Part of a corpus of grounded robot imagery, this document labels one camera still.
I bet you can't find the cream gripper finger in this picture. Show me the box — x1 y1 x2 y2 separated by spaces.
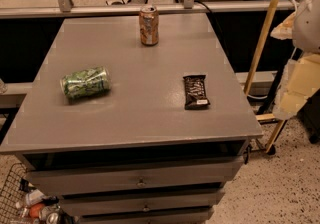
272 53 320 120

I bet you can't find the orange soda can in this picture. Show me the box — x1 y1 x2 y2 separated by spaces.
139 5 159 46

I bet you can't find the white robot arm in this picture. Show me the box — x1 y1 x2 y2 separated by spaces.
271 0 320 120

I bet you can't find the dark chocolate bar wrapper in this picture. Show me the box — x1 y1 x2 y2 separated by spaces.
183 75 210 110

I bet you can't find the green crushed soda can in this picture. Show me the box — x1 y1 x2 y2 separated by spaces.
60 66 111 99

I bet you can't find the grey drawer cabinet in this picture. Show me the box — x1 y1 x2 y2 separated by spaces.
1 14 261 224

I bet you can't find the white bottle in basket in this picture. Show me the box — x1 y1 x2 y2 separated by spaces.
15 189 45 209

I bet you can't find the orange item in basket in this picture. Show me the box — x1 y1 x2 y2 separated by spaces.
29 203 45 218

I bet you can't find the yellow wooden frame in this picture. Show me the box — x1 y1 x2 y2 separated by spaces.
244 0 285 154

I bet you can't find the black wire basket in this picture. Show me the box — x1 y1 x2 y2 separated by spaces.
0 163 35 224

